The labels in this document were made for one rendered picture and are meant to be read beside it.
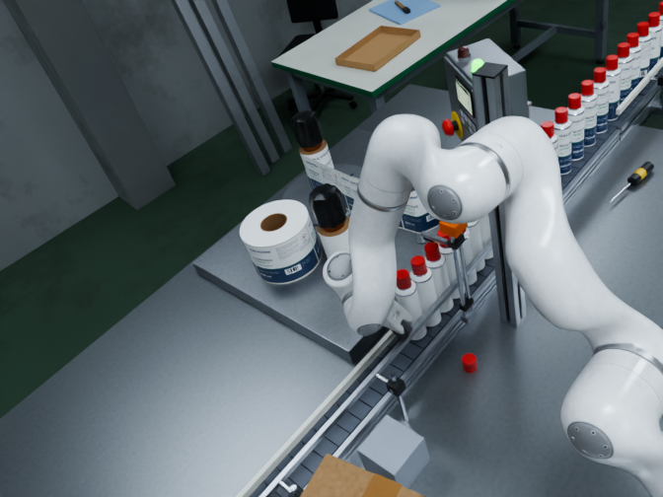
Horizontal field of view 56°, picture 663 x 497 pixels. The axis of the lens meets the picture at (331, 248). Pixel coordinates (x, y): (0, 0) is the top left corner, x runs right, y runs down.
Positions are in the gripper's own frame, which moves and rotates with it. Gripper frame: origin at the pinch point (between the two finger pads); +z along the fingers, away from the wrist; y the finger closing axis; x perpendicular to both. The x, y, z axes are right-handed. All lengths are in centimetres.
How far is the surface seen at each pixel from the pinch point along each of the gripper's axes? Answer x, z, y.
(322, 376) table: 18.3, 5.6, 15.3
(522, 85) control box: -44, -38, -18
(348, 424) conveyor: 24.4, -2.0, -2.6
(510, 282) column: -21.4, 2.9, -16.5
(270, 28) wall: -172, 113, 282
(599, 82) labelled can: -95, 22, -1
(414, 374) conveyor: 6.8, 6.5, -5.7
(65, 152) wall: -17, 61, 300
